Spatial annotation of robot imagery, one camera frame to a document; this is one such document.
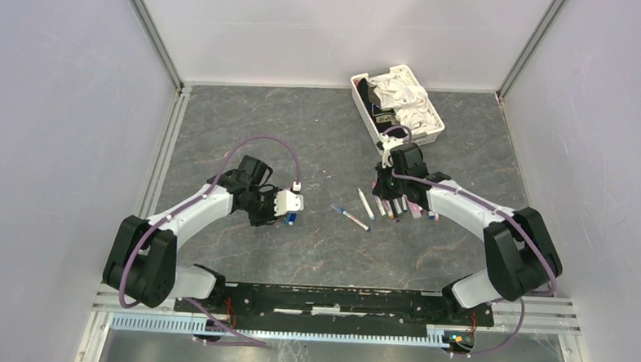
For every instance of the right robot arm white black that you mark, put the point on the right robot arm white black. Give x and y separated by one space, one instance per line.
520 256

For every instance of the aluminium frame rail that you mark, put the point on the aluminium frame rail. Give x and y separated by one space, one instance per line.
161 162
542 315

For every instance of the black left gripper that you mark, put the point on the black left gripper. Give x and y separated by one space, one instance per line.
269 217

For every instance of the aluminium frame rail left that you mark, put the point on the aluminium frame rail left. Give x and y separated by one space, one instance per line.
161 162

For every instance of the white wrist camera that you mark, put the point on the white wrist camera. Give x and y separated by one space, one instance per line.
287 201
387 144

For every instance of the pink highlighter pen body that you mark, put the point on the pink highlighter pen body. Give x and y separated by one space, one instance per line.
415 210

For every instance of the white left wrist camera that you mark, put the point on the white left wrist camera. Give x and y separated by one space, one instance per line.
287 201

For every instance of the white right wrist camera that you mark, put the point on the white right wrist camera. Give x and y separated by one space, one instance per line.
387 144

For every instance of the crumpled white cloth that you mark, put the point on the crumpled white cloth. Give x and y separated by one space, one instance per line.
400 89

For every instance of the black item in basket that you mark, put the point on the black item in basket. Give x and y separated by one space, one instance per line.
372 112

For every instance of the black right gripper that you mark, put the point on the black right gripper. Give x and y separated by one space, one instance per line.
381 190

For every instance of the white slotted cable duct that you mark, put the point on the white slotted cable duct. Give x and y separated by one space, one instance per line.
199 326

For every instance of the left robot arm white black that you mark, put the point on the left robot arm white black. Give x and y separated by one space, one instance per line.
143 262

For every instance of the white plastic basket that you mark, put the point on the white plastic basket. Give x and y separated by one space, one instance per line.
419 137

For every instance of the blue white pen cap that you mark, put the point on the blue white pen cap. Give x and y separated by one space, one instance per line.
290 219

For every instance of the aluminium frame rail front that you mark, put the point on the aluminium frame rail front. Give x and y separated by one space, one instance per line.
542 315

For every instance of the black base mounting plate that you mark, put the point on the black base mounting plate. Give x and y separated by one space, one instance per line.
335 310

